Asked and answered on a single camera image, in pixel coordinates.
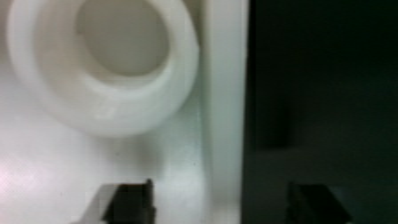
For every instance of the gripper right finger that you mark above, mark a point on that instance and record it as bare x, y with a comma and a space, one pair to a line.
313, 206

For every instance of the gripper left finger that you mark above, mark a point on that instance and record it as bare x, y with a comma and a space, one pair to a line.
123, 204

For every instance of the white square tabletop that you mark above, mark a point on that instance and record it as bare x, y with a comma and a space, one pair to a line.
121, 106

